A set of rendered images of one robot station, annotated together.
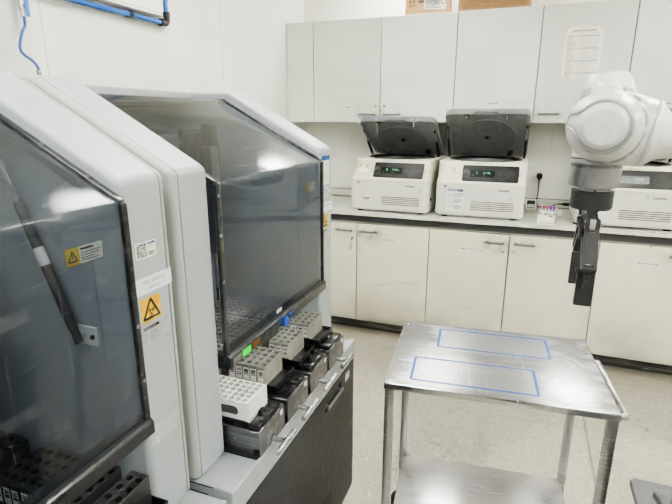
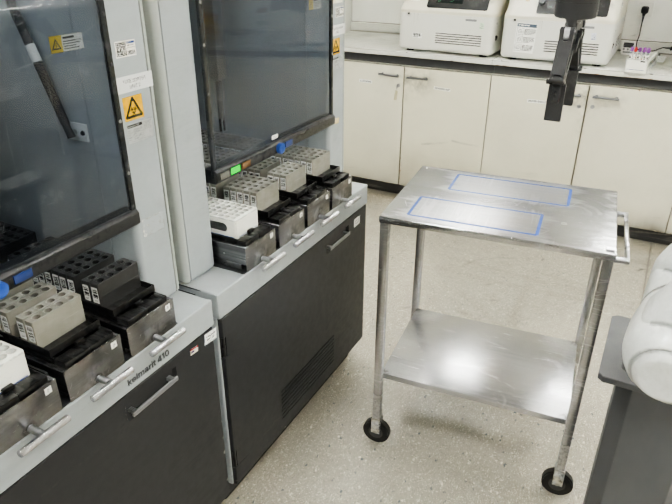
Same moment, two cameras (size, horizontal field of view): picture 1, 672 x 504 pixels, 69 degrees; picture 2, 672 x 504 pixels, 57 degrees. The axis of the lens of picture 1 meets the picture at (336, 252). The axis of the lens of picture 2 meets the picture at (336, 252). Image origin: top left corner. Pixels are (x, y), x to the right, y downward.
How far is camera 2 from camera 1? 0.37 m
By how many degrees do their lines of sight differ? 14
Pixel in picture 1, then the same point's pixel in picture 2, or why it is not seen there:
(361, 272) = (407, 128)
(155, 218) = (133, 18)
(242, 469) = (229, 279)
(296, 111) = not seen: outside the picture
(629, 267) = not seen: outside the picture
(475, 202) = (550, 42)
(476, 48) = not seen: outside the picture
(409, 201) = (469, 39)
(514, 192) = (601, 29)
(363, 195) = (414, 31)
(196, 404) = (183, 211)
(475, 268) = (543, 126)
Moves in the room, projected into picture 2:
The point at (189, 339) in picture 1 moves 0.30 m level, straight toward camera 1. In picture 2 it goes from (173, 146) to (166, 197)
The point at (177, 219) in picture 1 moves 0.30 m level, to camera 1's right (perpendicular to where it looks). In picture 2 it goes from (157, 22) to (305, 25)
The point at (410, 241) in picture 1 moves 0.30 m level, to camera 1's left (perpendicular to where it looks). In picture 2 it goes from (467, 91) to (414, 89)
